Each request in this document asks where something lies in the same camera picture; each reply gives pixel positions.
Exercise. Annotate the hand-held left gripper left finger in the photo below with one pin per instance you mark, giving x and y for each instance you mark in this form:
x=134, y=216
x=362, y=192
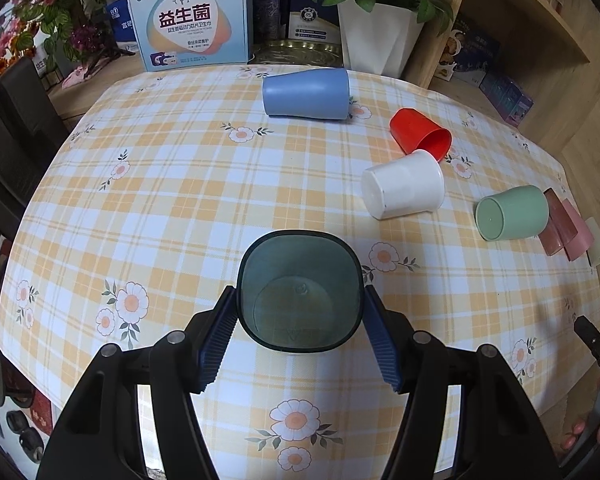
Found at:
x=219, y=330

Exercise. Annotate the blue cup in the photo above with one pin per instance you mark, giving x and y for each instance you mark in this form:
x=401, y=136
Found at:
x=305, y=94

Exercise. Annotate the light blue printed box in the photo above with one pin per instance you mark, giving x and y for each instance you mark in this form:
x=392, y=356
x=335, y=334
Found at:
x=192, y=22

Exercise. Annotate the dark green cup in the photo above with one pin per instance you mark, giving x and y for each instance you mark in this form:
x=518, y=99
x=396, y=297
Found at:
x=300, y=290

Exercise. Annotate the black chair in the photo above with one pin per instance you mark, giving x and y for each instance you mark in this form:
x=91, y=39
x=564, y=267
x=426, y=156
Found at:
x=15, y=135

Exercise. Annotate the dark blue gift box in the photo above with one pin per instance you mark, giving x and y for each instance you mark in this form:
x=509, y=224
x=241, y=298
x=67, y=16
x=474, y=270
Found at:
x=310, y=5

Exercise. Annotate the white vase with red roses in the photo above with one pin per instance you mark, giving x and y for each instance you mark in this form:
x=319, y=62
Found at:
x=380, y=25

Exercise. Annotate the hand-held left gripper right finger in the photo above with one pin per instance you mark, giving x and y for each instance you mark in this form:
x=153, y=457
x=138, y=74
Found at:
x=381, y=332

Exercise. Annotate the gold round tray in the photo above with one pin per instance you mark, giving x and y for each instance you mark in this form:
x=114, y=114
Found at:
x=300, y=52

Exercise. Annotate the red cup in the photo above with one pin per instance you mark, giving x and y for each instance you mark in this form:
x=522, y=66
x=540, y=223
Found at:
x=417, y=130

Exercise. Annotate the blue boxes on shelf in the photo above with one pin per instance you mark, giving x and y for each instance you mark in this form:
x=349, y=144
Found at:
x=490, y=75

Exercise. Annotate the wooden shelf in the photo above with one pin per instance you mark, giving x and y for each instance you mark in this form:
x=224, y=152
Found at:
x=520, y=25

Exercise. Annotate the white blue carton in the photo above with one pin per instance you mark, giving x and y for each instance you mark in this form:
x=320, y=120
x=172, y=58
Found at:
x=120, y=27

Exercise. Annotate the cream cup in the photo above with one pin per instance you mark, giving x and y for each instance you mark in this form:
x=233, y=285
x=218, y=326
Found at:
x=599, y=245

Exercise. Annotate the person's right hand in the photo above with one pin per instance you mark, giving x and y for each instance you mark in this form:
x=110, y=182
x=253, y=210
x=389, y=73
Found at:
x=577, y=430

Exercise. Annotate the brown cup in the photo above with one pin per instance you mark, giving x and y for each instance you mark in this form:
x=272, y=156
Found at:
x=555, y=222

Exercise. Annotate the pink cup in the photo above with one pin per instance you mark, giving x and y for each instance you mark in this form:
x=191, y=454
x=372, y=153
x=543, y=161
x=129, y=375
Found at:
x=577, y=235

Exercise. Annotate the pink flowering plant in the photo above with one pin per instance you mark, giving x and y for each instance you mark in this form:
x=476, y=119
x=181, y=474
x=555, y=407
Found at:
x=60, y=15

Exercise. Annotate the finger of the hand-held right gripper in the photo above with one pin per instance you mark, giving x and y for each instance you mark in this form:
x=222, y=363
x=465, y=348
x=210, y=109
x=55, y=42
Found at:
x=597, y=345

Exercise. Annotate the yellow plaid floral tablecloth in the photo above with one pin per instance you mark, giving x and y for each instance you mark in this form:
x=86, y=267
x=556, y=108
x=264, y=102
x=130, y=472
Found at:
x=155, y=200

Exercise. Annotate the white cup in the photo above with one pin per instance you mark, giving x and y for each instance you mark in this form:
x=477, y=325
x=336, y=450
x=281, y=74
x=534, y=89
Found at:
x=405, y=185

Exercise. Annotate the light green cup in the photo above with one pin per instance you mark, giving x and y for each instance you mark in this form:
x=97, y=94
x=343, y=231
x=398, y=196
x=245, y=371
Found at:
x=515, y=212

